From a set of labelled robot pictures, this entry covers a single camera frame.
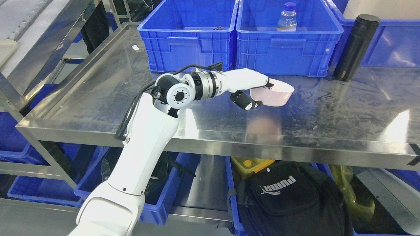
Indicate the clear plastic water bottle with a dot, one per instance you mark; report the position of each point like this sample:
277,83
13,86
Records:
288,19

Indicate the black puma backpack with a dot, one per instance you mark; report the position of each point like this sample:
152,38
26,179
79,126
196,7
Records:
288,199

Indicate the yellow lid container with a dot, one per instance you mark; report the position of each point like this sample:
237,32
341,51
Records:
250,165

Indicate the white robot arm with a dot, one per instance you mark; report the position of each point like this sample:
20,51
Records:
114,207

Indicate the blue crate on table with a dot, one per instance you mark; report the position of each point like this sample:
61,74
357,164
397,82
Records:
182,32
304,52
395,43

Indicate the blue crate left on table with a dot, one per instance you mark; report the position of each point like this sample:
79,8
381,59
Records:
182,32

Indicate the blue crate middle on table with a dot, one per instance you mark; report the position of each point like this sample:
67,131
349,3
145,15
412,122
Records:
304,52

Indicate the steel table frame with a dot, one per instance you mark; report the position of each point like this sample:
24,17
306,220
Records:
371,121

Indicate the blue crate under table left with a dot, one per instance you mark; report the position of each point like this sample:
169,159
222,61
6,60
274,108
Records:
172,168

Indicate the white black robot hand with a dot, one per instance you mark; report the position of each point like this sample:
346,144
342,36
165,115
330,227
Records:
237,80

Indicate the black thermos flask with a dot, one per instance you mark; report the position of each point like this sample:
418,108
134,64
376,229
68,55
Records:
362,32

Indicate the blue crate right on table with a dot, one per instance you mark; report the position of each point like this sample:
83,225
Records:
395,43

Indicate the pink plastic bowl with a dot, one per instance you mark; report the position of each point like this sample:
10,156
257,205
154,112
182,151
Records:
274,96

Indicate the green plastic bag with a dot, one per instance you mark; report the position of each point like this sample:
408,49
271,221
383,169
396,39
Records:
360,204

